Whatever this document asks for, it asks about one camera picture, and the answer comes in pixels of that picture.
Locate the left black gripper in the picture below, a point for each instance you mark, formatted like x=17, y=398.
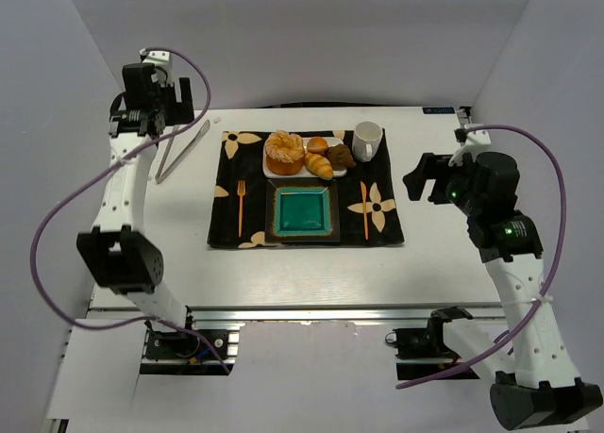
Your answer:
x=176, y=105

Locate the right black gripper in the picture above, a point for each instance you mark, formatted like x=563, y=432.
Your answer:
x=437, y=179

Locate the metal serving tongs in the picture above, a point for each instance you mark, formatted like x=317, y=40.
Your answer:
x=166, y=168

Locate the large sugared ring bread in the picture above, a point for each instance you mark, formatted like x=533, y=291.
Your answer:
x=284, y=153

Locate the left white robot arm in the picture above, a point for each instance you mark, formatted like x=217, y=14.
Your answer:
x=116, y=250

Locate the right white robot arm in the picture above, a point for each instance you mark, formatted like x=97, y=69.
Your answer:
x=533, y=381

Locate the orange plastic knife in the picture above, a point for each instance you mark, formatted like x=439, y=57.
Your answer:
x=364, y=210

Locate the black floral placemat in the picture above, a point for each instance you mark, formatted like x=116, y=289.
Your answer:
x=252, y=208

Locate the white mug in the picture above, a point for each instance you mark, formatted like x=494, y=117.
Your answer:
x=367, y=137

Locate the orange plastic fork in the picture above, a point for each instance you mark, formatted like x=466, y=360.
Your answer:
x=241, y=192

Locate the brown chocolate muffin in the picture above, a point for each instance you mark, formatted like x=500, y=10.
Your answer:
x=340, y=157

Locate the croissant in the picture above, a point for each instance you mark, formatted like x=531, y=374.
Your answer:
x=319, y=166

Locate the small round bun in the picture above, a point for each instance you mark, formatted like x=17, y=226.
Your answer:
x=317, y=145

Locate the teal square plate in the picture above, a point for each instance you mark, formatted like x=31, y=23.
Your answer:
x=302, y=210

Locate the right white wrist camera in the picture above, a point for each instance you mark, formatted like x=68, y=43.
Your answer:
x=472, y=139

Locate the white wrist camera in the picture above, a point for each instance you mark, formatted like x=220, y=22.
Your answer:
x=472, y=139
x=162, y=61

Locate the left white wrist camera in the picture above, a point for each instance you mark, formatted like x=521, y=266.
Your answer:
x=162, y=61

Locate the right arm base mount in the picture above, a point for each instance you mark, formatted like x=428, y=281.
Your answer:
x=421, y=351

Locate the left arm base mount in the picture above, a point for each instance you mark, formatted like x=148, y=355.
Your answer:
x=170, y=352

